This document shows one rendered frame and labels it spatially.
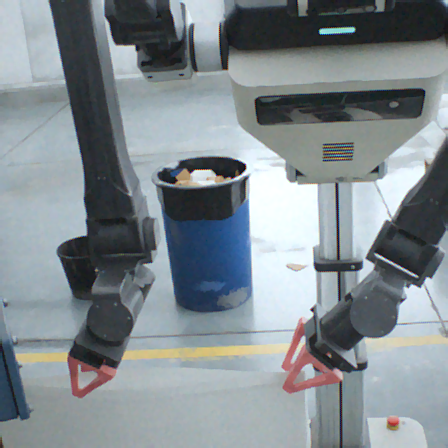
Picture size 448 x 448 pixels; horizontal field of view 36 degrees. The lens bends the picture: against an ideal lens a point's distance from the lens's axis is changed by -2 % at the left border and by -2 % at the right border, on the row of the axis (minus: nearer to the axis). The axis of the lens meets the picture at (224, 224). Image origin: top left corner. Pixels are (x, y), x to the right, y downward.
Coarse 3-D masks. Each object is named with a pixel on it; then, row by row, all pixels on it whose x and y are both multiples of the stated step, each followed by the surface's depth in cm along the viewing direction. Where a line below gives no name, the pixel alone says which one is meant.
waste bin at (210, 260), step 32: (192, 160) 346; (224, 160) 344; (160, 192) 318; (192, 192) 305; (224, 192) 308; (192, 224) 313; (224, 224) 314; (192, 256) 320; (224, 256) 320; (192, 288) 328; (224, 288) 327
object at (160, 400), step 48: (48, 384) 98; (144, 384) 99; (192, 384) 98; (240, 384) 94; (48, 432) 98; (96, 432) 96; (144, 432) 95; (192, 432) 96; (240, 432) 97; (288, 432) 97
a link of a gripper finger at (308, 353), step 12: (312, 324) 91; (312, 336) 89; (312, 348) 88; (300, 360) 89; (312, 360) 88; (324, 360) 88; (324, 372) 90; (336, 372) 89; (288, 384) 92; (300, 384) 91; (312, 384) 91; (324, 384) 90
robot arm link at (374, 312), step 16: (384, 224) 86; (368, 256) 87; (384, 272) 83; (400, 272) 86; (432, 272) 85; (368, 288) 82; (384, 288) 79; (400, 288) 80; (352, 304) 81; (368, 304) 80; (384, 304) 79; (352, 320) 81; (368, 320) 80; (384, 320) 80; (368, 336) 81; (384, 336) 80
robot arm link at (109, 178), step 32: (64, 0) 70; (96, 0) 72; (64, 32) 72; (96, 32) 72; (64, 64) 74; (96, 64) 73; (96, 96) 75; (96, 128) 77; (96, 160) 79; (128, 160) 83; (96, 192) 81; (128, 192) 81; (96, 224) 84; (128, 224) 83
